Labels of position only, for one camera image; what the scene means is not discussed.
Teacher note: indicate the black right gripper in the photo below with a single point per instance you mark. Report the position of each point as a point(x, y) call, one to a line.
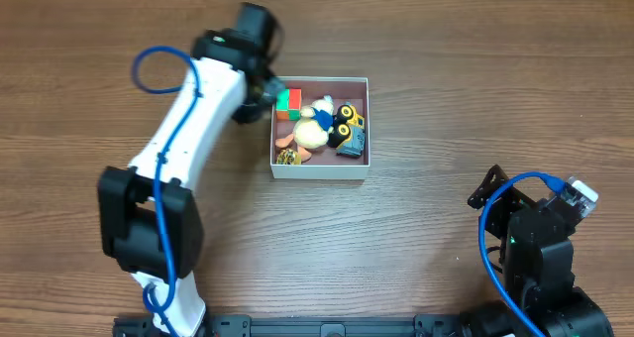
point(508, 204)

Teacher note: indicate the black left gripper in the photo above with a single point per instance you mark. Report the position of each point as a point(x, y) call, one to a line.
point(259, 101)

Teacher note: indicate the multicolour puzzle cube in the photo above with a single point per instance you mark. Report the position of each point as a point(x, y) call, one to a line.
point(288, 105)

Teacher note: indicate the yellow plush duck toy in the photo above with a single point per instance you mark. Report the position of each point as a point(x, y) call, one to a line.
point(312, 130)

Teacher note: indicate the yellow wheel-shaped toy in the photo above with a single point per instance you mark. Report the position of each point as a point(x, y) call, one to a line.
point(288, 157)

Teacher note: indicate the grey and yellow toy truck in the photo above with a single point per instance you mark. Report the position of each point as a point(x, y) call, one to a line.
point(348, 137)

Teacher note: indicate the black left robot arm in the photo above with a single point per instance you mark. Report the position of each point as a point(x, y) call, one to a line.
point(149, 220)

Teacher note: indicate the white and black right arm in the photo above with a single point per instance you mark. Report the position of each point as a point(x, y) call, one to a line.
point(524, 238)

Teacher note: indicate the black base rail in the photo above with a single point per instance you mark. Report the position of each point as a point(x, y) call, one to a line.
point(431, 325)

